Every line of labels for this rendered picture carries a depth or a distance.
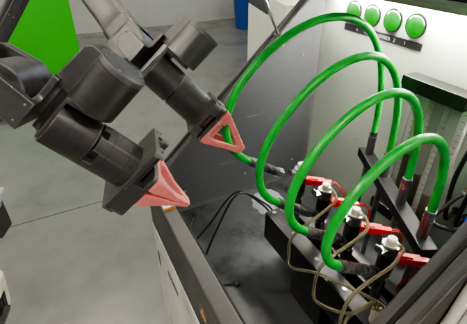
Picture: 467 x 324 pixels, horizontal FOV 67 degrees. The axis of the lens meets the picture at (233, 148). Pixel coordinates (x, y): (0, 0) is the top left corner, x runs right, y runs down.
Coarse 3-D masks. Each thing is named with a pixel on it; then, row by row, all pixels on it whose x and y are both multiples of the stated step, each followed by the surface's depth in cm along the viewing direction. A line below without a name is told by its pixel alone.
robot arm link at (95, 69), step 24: (96, 48) 36; (72, 72) 37; (96, 72) 36; (120, 72) 36; (0, 96) 35; (24, 96) 35; (48, 96) 37; (72, 96) 37; (96, 96) 36; (120, 96) 37; (24, 120) 37
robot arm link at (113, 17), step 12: (84, 0) 66; (96, 0) 64; (108, 0) 63; (96, 12) 64; (108, 12) 62; (120, 12) 60; (108, 24) 61; (120, 24) 59; (132, 24) 58; (108, 36) 60; (144, 36) 57
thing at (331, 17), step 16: (320, 16) 59; (336, 16) 60; (352, 16) 62; (288, 32) 58; (368, 32) 66; (272, 48) 57; (256, 64) 57; (240, 80) 58; (384, 80) 74; (224, 128) 61; (240, 160) 66
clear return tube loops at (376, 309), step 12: (288, 252) 66; (336, 252) 58; (288, 264) 66; (324, 264) 58; (324, 276) 65; (312, 288) 60; (348, 288) 62; (360, 288) 52; (348, 300) 53; (372, 300) 60; (336, 312) 60; (348, 312) 59; (372, 312) 59
